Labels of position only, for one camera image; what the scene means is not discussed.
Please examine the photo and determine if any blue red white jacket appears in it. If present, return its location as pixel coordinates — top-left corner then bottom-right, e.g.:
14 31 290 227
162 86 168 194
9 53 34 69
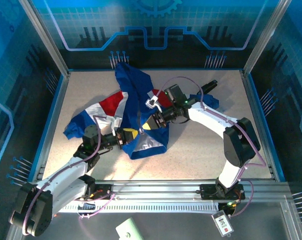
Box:
63 62 219 161

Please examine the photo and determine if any small black device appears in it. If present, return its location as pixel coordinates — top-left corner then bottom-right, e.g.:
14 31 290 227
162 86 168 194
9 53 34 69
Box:
201 79 218 95

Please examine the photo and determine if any pale green white box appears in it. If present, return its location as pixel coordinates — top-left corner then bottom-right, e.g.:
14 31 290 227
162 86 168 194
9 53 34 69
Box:
115 217 144 240

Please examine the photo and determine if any white badge card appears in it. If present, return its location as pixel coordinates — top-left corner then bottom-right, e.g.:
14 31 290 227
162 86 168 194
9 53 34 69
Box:
211 209 235 237

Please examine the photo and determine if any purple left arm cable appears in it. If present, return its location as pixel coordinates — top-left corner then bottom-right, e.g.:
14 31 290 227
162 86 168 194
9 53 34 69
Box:
22 114 116 236

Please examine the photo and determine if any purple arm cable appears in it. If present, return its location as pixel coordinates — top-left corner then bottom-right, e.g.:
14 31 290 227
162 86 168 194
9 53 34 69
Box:
22 114 116 236
157 76 266 218

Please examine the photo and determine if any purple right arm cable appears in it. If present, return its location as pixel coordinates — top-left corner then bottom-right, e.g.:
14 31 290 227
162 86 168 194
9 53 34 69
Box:
157 76 266 218

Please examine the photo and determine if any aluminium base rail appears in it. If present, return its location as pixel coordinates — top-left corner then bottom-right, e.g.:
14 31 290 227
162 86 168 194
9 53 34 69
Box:
95 179 291 201

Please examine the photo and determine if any aluminium side rail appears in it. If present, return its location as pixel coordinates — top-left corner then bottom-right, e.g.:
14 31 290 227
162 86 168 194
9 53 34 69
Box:
32 72 71 181
240 70 279 180

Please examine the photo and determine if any purple cable loop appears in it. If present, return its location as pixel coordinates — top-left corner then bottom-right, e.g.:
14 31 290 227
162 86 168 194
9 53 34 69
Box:
70 192 115 221

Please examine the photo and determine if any slotted grey cable duct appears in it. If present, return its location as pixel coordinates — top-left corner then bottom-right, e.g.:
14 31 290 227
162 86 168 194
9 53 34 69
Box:
57 201 219 214

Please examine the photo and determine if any aluminium frame post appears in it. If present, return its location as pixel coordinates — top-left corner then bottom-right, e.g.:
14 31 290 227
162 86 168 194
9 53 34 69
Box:
242 0 289 74
18 0 69 76

